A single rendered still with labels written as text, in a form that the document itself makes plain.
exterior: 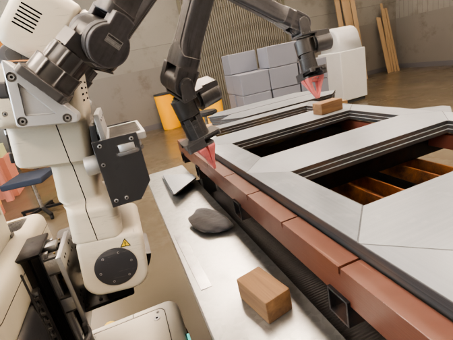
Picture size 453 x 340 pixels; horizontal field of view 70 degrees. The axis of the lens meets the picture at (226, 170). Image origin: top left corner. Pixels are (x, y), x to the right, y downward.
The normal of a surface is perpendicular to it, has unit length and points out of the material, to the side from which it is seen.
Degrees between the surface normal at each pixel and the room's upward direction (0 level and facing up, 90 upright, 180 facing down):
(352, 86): 90
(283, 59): 90
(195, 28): 112
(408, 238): 0
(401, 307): 0
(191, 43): 104
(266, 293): 0
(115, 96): 90
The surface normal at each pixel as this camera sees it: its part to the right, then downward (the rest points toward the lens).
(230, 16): 0.33, 0.24
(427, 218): -0.19, -0.93
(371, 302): -0.92, 0.29
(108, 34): 0.63, 0.49
